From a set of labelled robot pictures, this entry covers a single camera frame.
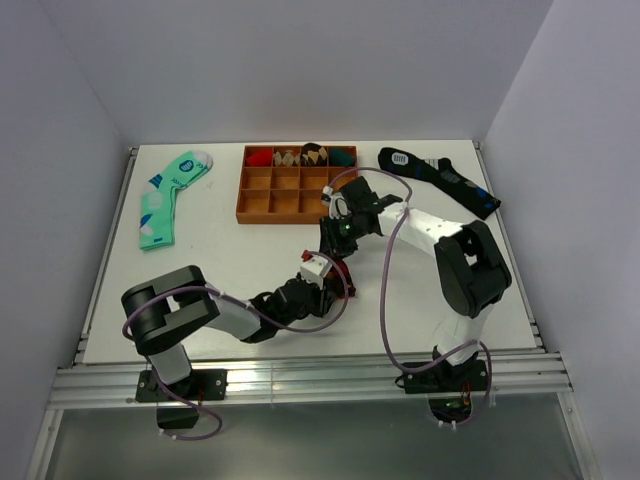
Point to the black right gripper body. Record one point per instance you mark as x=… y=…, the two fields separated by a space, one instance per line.
x=341 y=235

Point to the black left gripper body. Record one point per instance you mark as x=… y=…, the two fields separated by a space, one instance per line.
x=316 y=305

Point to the red yellow argyle sock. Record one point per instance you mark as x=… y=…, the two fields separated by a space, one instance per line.
x=341 y=280

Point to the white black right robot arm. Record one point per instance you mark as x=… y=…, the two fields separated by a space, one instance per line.
x=472 y=272

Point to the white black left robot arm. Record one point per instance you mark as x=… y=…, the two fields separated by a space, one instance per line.
x=164 y=311

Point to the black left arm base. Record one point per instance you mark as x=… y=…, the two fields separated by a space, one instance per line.
x=199 y=386

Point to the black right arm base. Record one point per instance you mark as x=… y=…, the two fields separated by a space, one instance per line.
x=450 y=388

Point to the rolled dark teal sock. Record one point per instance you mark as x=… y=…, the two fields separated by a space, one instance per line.
x=341 y=158

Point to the brown wooden compartment tray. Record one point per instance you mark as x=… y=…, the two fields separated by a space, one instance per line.
x=288 y=195

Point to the rolled black argyle sock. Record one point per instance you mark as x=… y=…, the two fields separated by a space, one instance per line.
x=313 y=155

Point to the rolled beige argyle sock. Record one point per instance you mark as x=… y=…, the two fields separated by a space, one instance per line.
x=286 y=157

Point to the rolled red sock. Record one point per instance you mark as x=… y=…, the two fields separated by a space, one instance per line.
x=261 y=158

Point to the black blue sock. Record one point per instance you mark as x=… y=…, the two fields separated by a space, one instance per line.
x=440 y=173

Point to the mint green sock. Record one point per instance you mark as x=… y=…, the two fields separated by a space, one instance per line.
x=158 y=200

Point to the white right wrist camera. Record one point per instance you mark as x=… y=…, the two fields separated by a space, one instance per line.
x=335 y=202

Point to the aluminium front rail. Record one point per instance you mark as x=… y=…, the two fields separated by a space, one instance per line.
x=300 y=381

